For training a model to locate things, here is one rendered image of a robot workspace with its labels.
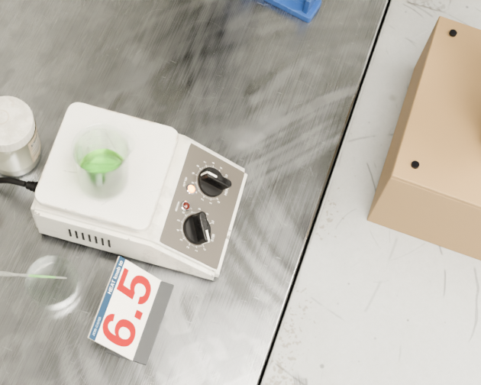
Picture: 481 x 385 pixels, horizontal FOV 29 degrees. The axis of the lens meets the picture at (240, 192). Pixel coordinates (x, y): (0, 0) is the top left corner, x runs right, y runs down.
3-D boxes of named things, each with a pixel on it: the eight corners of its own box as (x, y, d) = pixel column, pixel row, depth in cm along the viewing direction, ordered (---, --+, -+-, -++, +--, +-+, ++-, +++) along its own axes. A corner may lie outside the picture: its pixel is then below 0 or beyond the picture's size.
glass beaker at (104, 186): (81, 209, 91) (74, 175, 84) (73, 161, 93) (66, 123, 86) (140, 200, 92) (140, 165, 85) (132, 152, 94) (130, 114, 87)
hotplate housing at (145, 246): (246, 179, 103) (253, 147, 96) (216, 286, 98) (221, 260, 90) (57, 127, 104) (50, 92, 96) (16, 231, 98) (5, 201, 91)
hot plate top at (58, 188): (181, 132, 96) (181, 128, 95) (147, 235, 91) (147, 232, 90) (71, 102, 96) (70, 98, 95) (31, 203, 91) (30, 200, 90)
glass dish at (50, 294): (90, 293, 96) (88, 287, 94) (43, 321, 95) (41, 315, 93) (63, 252, 98) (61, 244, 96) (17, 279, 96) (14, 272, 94)
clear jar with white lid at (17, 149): (-10, 182, 100) (-23, 150, 93) (-15, 134, 103) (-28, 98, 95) (45, 174, 101) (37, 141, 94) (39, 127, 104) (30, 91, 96)
